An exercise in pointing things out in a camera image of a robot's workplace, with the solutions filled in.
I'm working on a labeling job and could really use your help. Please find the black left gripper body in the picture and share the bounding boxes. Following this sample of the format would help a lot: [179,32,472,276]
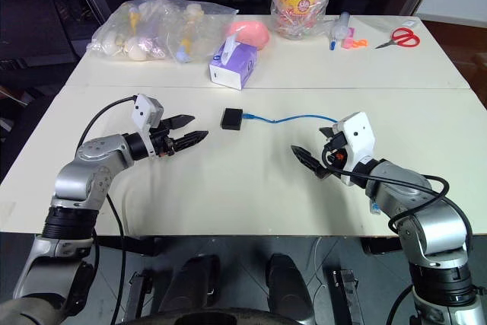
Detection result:
[148,126,179,158]

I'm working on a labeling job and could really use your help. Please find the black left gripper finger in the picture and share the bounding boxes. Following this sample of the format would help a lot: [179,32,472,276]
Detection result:
[172,130,210,152]
[159,114,196,131]

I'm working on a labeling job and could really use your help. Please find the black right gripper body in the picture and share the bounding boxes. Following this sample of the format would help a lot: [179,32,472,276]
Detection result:
[321,130,350,170]

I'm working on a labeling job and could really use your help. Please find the small black adapter box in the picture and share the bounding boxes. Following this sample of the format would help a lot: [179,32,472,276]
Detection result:
[219,107,244,131]

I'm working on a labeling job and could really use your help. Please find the purple tissue box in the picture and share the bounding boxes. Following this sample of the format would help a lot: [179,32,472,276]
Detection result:
[208,33,261,92]

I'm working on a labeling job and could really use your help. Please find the clear bag of toys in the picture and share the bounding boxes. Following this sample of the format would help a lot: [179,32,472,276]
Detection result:
[86,0,240,64]

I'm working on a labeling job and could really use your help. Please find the pink small toy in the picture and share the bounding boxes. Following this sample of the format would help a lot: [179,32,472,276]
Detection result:
[342,27,357,50]

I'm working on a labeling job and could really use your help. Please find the clear small bottle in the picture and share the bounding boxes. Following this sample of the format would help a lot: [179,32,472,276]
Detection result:
[330,11,353,37]

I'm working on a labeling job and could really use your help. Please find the pink soft rounded object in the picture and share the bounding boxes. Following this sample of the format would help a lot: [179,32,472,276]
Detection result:
[227,21,272,51]

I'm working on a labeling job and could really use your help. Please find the dark rounded shape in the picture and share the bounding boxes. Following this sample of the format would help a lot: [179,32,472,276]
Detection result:
[266,253,317,318]

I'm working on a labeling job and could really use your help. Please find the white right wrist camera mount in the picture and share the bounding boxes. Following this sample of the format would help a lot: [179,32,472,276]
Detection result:
[329,111,377,187]

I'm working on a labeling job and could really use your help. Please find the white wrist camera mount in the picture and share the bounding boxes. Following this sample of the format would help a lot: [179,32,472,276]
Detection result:
[130,93,165,160]
[329,111,377,187]

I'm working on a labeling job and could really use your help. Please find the blue Ethernet cable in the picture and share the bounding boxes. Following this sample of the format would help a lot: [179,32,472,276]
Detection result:
[242,111,382,216]

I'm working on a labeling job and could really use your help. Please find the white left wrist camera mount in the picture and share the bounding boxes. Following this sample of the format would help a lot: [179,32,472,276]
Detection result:
[130,93,165,160]

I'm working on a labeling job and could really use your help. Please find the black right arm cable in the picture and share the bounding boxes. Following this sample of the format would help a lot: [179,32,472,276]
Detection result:
[321,148,476,256]

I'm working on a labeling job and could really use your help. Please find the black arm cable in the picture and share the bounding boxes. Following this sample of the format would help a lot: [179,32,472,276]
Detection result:
[321,148,476,256]
[75,95,127,325]

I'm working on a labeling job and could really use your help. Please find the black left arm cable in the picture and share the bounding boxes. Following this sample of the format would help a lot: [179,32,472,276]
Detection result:
[75,95,127,325]

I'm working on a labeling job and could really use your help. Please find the thin white wire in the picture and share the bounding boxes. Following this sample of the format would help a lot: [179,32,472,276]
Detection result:
[308,237,330,290]

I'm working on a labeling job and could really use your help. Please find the red-handled scissors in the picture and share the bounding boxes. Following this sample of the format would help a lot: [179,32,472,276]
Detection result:
[374,27,421,50]

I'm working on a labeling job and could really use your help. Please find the black metal floor rail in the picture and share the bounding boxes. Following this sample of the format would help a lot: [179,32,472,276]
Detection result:
[322,266,364,325]
[123,269,154,325]

